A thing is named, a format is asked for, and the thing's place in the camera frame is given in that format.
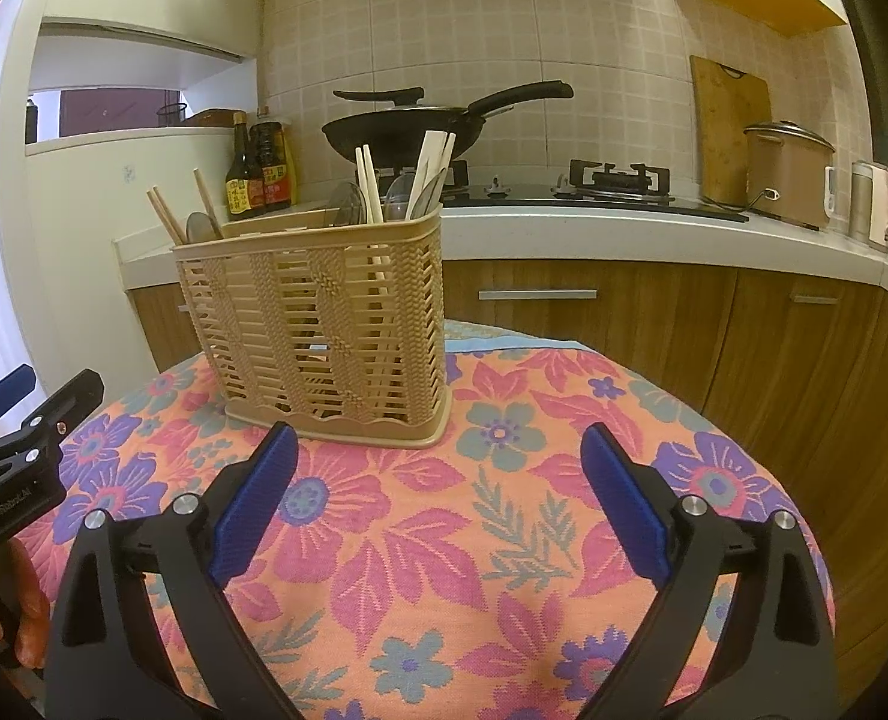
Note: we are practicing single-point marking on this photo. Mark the dark soy sauce bottle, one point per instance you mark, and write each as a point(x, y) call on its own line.
point(243, 184)

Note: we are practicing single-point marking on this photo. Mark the pale joined chopstick pair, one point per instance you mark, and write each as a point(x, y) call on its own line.
point(434, 155)

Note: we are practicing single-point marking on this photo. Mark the black gas stove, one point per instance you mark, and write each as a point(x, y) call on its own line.
point(595, 186)

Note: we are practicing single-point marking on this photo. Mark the brown rice cooker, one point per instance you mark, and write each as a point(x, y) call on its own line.
point(790, 173)

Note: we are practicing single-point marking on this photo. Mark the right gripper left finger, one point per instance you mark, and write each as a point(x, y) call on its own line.
point(106, 658)

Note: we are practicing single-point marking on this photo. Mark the white countertop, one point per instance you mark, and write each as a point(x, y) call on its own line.
point(544, 233)

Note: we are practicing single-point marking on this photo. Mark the clear plastic spoon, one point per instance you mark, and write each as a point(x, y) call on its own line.
point(349, 205)
point(199, 227)
point(397, 205)

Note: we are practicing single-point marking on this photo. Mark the wooden cutting board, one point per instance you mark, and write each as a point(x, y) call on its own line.
point(727, 101)

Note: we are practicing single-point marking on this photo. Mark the beige plastic utensil basket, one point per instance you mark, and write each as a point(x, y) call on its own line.
point(337, 330)

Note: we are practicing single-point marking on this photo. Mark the person left hand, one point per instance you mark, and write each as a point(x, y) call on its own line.
point(32, 611)

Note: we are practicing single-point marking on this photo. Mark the floral tablecloth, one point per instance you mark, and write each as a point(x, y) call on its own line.
point(173, 437)

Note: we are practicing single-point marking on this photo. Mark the black wok lid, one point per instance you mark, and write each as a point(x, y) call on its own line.
point(402, 97)

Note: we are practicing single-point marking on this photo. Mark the black wok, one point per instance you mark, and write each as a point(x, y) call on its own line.
point(395, 134)

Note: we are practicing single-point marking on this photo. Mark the wooden chopstick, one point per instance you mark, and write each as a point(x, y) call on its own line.
point(210, 209)
point(367, 183)
point(165, 217)

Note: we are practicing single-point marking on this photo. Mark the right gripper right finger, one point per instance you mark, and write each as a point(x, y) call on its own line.
point(774, 658)

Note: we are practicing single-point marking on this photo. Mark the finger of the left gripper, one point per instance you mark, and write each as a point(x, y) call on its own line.
point(58, 416)
point(16, 386)

